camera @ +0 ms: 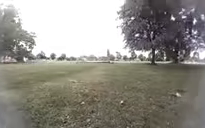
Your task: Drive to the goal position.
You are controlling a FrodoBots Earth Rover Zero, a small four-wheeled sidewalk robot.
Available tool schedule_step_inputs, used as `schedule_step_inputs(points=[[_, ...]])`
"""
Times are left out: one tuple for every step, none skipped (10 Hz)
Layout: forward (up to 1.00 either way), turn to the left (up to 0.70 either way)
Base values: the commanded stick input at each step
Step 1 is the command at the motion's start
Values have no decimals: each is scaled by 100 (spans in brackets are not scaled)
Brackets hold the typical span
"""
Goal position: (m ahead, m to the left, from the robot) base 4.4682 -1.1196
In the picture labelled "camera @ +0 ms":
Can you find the distant row of trees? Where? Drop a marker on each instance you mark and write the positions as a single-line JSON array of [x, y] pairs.
[[90, 57]]

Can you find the green grass field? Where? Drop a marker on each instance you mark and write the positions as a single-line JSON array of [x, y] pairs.
[[100, 86]]

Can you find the large leafy tree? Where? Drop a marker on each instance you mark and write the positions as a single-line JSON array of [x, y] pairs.
[[146, 26], [186, 30], [6, 33]]

